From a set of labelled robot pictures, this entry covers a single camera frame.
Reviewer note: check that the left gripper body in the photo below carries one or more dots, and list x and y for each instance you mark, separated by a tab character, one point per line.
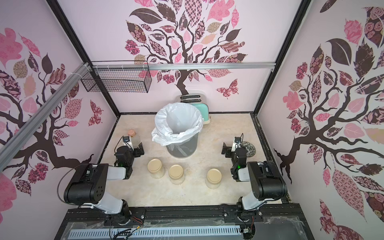
137	151

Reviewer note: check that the aluminium rail left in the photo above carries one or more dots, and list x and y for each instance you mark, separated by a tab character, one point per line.
12	147

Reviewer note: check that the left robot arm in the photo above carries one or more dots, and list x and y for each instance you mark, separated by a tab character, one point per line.
87	187

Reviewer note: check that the aluminium rail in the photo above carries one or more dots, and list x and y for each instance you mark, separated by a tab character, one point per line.
12	147
166	67

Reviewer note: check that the glass jar beige lid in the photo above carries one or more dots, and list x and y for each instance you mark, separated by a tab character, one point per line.
156	168
213	178

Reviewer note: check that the aluminium rail back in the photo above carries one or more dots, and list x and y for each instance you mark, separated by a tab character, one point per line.
166	67

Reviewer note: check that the white slotted cable duct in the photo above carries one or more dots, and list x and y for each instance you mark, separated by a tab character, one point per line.
155	232

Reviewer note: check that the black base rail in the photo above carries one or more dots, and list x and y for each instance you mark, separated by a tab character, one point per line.
277	222

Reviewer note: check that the mint green toaster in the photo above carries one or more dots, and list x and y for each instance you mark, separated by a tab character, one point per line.
198	101

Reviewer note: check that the grey mesh trash bin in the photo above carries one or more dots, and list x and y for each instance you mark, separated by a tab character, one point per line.
184	149

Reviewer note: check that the glass jar with rice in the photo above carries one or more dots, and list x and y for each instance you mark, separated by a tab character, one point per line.
176	174

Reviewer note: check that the right glass jar beige lid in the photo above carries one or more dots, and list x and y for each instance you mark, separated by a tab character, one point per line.
213	178

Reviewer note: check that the small bottle with cork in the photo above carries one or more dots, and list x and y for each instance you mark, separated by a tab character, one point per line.
135	139

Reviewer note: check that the patterned ceramic bowl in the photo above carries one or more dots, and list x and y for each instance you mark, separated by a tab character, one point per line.
250	148

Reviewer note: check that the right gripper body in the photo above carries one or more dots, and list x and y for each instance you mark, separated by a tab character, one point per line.
226	150

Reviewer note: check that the black wire basket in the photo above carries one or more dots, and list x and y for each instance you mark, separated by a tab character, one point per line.
118	77

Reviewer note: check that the left glass jar beige lid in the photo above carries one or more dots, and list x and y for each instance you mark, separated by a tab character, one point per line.
156	168

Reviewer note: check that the white plastic trash bag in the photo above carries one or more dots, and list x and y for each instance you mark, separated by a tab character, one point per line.
176	123

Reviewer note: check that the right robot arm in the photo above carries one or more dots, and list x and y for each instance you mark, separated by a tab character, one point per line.
267	184

